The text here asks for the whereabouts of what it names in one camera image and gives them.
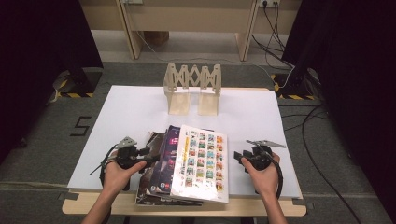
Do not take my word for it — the thin black power cable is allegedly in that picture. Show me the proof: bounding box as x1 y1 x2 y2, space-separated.
262 3 288 53

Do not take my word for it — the black stand base hazard tape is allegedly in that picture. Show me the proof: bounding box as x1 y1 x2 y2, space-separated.
270 66 321 101
52 66 104 99

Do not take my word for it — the black curtain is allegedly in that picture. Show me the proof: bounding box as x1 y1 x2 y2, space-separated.
0 0 104 162
281 0 396 216

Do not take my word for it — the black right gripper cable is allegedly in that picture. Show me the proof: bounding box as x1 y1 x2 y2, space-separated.
270 155 285 200

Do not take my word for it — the beige wooden desk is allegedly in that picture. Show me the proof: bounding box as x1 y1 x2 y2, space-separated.
78 0 303 63

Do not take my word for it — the white board sheet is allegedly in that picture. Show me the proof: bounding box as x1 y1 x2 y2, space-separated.
66 85 304 200

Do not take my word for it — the thick black floor cable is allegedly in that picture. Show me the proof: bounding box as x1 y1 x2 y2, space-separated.
250 35 295 69

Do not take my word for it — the black tape piece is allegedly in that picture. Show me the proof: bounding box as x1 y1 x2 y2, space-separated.
57 191 79 201
292 199 315 210

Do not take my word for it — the thin white floor cable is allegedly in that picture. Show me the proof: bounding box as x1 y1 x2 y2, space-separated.
134 29 295 85

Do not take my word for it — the white magazine with picture grid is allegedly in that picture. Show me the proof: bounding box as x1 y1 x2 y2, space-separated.
170 124 230 203

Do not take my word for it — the long black floor cable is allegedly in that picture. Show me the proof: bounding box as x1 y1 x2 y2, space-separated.
300 105 363 224

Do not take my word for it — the thin black floor cable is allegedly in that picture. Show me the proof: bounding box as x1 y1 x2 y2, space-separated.
278 104 331 133

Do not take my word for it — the beige expandable book rack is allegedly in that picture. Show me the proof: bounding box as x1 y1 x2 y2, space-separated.
163 62 222 117

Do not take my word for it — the person's right hand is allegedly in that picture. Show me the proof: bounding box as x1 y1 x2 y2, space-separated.
240 152 282 199

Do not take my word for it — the brown cardboard box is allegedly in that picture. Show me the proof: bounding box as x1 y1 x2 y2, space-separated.
143 31 171 47

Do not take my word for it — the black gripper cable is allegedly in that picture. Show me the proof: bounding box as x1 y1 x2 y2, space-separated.
270 155 285 200
89 144 120 189

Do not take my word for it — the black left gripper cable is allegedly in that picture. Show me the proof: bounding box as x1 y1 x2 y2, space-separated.
89 144 120 189

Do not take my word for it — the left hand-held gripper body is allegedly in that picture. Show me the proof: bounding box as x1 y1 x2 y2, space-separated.
115 135 148 191

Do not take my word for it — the person's left hand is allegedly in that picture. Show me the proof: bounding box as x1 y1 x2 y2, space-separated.
102 151 148 197

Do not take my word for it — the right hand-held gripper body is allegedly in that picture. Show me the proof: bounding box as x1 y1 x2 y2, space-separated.
246 139 288 172

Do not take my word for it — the black magazine with red print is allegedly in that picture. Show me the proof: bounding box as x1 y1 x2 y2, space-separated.
135 131 204 207

